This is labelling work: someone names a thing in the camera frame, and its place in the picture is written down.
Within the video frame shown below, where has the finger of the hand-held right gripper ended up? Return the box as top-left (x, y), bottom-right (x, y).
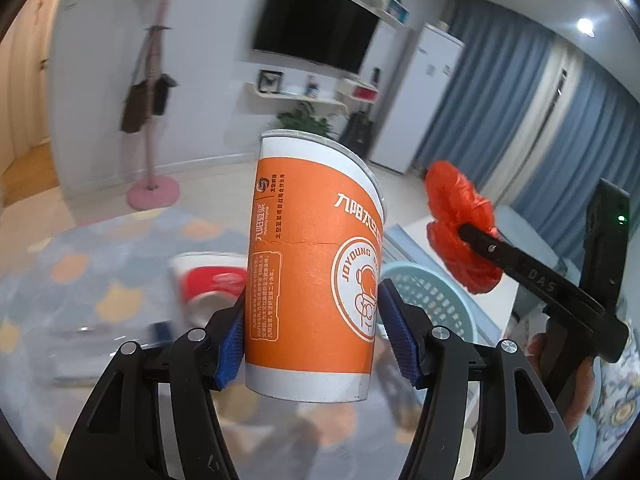
top-left (459, 223), bottom-right (607, 329)

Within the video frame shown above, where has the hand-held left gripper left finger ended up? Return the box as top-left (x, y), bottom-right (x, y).
top-left (55, 287), bottom-right (247, 480)

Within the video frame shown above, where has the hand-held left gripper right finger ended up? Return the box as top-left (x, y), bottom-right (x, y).
top-left (377, 279), bottom-right (585, 480)

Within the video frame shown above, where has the turquoise plastic basket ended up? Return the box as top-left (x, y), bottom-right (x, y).
top-left (379, 260), bottom-right (477, 348)

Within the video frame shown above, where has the orange paper cup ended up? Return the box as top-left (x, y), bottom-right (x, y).
top-left (243, 130), bottom-right (387, 403)

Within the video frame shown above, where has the red plastic bag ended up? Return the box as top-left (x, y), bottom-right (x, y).
top-left (424, 160), bottom-right (505, 296)

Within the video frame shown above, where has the person's right hand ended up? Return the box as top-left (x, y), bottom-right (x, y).
top-left (527, 332), bottom-right (603, 428)

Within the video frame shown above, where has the red and white paper cup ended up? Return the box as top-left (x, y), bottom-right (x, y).
top-left (167, 252), bottom-right (248, 331)

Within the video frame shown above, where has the blue curtain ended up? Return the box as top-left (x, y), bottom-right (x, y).
top-left (415, 0), bottom-right (558, 211)
top-left (545, 60), bottom-right (640, 281)

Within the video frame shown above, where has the cream curtain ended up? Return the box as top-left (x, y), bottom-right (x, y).
top-left (510, 42), bottom-right (591, 226)

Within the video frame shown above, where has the floral patterned cloth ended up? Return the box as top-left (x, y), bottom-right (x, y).
top-left (582, 360), bottom-right (640, 478)

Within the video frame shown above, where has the pink coat rack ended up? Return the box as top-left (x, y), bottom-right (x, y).
top-left (125, 0), bottom-right (182, 212)

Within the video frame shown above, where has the white standing air conditioner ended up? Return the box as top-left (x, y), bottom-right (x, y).
top-left (367, 22), bottom-right (465, 176)

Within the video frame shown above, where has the black guitar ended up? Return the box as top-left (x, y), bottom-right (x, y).
top-left (345, 110), bottom-right (374, 159)

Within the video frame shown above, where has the green potted plant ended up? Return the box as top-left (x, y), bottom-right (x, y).
top-left (275, 102), bottom-right (336, 139)

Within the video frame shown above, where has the red and white box shelf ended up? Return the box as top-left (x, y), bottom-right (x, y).
top-left (342, 77), bottom-right (379, 104)

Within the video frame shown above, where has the brown hanging bag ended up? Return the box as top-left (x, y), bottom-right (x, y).
top-left (120, 35), bottom-right (153, 134)

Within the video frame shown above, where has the white curved low shelf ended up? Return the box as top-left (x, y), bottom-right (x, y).
top-left (244, 82), bottom-right (348, 111)

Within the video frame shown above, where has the black hanging bag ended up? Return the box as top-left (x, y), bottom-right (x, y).
top-left (151, 74), bottom-right (177, 116)

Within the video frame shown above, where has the black flat television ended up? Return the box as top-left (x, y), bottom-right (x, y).
top-left (250, 0), bottom-right (381, 76)

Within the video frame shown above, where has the black picture frame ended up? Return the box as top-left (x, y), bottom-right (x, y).
top-left (257, 69), bottom-right (285, 95)

